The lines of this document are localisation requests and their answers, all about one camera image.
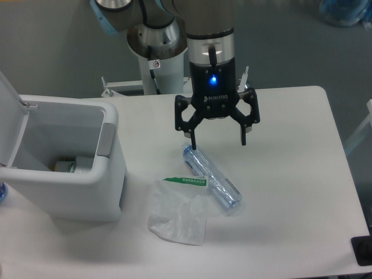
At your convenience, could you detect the clear plastic water bottle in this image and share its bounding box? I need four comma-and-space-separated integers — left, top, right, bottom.
181, 143, 244, 215

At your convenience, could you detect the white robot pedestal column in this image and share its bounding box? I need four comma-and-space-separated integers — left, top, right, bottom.
127, 19, 187, 95

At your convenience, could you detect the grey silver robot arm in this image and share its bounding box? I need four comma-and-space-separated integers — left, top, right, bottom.
91, 1, 260, 142

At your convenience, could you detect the white trash can lid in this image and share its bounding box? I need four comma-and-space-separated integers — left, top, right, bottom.
1, 73, 38, 167

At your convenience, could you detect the black device at table edge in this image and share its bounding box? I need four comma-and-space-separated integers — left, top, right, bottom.
351, 235, 371, 266

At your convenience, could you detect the blue plastic wrapped bundle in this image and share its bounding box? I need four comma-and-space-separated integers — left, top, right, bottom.
319, 1, 371, 28

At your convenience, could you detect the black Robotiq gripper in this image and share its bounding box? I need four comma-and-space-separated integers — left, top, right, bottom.
174, 58, 260, 149

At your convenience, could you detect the white plastic bag green strip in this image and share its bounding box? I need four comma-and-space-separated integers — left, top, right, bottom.
148, 176, 209, 246

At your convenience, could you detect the white pedestal base frame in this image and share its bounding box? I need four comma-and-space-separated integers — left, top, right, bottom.
101, 66, 249, 98

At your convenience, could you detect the blue bottle at left edge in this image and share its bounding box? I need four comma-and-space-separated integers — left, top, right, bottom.
0, 182, 8, 203

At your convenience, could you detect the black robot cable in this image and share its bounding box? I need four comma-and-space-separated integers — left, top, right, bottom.
146, 45, 162, 95

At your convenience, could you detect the white trash can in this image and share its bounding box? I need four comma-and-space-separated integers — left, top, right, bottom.
1, 95, 126, 221

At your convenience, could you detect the trash inside the can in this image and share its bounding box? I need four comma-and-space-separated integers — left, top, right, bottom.
51, 156, 94, 174

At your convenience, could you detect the white frame at right edge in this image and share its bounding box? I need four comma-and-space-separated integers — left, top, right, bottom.
344, 99, 371, 156

